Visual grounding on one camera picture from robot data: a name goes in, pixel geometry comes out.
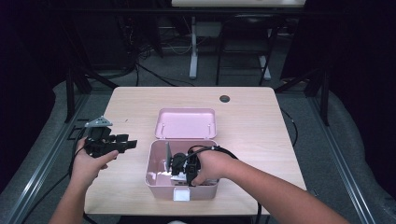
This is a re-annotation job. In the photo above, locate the white desk leg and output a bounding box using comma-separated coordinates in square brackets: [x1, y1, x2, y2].
[189, 16, 200, 80]
[259, 55, 272, 81]

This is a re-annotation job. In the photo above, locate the left hand-held gripper black cable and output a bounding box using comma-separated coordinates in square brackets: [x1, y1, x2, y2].
[21, 125, 98, 224]

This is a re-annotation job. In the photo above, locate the black chair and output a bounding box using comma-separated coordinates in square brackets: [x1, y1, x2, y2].
[215, 13, 282, 87]

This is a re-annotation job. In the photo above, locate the white and green medicine box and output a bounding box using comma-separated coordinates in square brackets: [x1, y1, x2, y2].
[169, 172, 219, 187]

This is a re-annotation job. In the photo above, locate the person's right hand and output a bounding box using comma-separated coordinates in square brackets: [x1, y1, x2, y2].
[191, 148, 237, 187]

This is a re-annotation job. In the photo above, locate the right hand-held gripper black cable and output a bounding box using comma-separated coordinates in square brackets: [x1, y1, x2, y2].
[186, 144, 263, 224]

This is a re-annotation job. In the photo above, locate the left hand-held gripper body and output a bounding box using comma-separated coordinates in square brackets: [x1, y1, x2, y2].
[83, 116, 120, 159]

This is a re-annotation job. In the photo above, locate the white desk top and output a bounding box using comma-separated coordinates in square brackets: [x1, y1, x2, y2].
[171, 0, 305, 8]

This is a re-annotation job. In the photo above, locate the thin black cable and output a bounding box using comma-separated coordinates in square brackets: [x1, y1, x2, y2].
[279, 106, 299, 147]

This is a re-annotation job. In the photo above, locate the person's left hand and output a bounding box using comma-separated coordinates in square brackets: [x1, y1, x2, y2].
[70, 136, 120, 188]

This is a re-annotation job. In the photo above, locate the pink storage box white handle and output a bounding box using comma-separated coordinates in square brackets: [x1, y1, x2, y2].
[144, 107, 220, 202]

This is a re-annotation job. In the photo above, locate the hand-held gripper black cable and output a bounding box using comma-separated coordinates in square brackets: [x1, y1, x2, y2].
[21, 125, 98, 224]
[186, 144, 263, 224]

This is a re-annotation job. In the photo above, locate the black metal stand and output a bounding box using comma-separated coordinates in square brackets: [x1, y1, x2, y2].
[64, 60, 120, 124]
[274, 65, 331, 127]

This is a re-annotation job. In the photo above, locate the black floor cable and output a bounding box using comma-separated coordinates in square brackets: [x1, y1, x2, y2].
[134, 61, 196, 88]

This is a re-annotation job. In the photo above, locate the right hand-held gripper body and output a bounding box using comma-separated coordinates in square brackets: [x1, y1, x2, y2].
[164, 141, 202, 187]

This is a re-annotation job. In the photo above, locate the grey floor rail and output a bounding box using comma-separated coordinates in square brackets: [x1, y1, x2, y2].
[2, 92, 92, 224]
[306, 92, 378, 224]

